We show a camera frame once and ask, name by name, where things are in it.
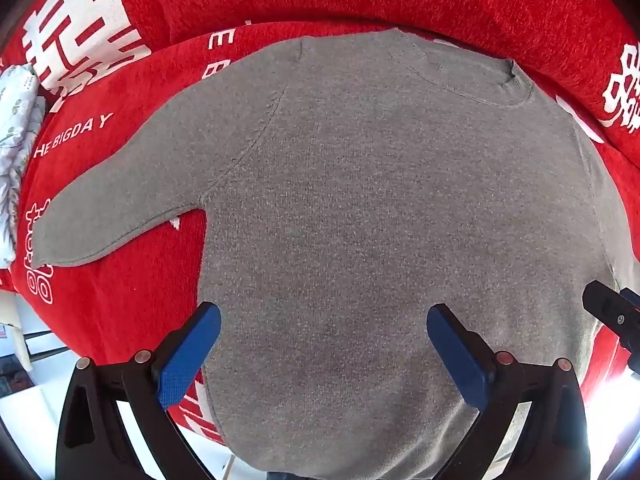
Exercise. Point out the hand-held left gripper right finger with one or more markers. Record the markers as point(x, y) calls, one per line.
point(457, 357)

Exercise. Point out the white floral cloth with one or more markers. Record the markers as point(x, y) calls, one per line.
point(15, 135)

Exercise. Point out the red printed blanket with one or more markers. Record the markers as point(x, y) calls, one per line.
point(125, 285)

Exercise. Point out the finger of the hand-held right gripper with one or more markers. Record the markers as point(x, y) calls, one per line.
point(612, 310)

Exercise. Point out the grey knit sweater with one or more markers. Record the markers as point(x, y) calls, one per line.
point(375, 185)

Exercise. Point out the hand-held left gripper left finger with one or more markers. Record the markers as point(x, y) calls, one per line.
point(187, 357)

